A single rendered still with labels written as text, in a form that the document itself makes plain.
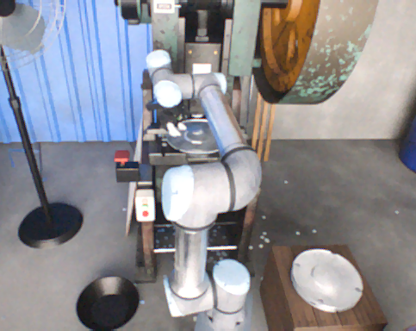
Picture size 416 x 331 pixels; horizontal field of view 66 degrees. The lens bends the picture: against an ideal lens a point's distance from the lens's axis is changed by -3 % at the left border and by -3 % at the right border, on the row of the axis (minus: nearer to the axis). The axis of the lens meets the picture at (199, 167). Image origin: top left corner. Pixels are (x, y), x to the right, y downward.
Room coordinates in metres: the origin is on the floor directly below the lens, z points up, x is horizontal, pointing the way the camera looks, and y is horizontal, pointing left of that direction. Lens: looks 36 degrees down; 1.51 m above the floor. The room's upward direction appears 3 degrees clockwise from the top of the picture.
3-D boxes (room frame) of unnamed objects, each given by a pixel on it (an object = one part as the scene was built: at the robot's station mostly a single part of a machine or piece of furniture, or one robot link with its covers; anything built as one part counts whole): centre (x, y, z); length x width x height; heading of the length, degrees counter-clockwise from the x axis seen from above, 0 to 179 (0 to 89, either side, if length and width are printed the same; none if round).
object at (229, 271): (0.63, -0.11, 0.62); 0.13 x 0.12 x 0.14; 107
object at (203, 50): (1.35, 0.02, 1.04); 0.17 x 0.15 x 0.30; 8
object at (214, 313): (0.63, -0.12, 0.50); 0.15 x 0.15 x 0.10
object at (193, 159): (1.22, 0.00, 0.72); 0.25 x 0.14 x 0.14; 8
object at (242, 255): (1.56, -0.22, 0.45); 0.92 x 0.12 x 0.90; 8
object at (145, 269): (1.49, 0.31, 0.45); 0.92 x 0.12 x 0.90; 8
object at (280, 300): (0.86, -0.56, 0.18); 0.40 x 0.38 x 0.35; 5
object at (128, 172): (1.12, 0.30, 0.62); 0.10 x 0.06 x 0.20; 98
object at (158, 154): (1.39, 0.03, 0.68); 0.45 x 0.30 x 0.06; 98
